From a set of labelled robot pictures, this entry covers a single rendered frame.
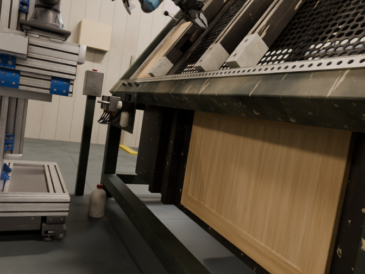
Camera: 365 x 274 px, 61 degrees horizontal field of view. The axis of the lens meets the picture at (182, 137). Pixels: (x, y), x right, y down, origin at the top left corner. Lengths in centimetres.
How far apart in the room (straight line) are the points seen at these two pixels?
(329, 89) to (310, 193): 41
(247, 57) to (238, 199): 55
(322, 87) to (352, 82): 6
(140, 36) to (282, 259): 484
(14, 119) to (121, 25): 378
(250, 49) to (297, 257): 67
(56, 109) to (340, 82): 478
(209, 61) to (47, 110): 416
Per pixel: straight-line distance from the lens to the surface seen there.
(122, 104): 178
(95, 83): 236
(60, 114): 522
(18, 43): 157
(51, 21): 171
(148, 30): 561
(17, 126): 193
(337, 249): 100
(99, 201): 204
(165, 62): 178
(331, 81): 71
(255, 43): 109
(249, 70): 96
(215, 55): 127
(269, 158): 114
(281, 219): 110
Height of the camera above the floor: 73
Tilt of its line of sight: 5 degrees down
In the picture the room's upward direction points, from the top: 9 degrees clockwise
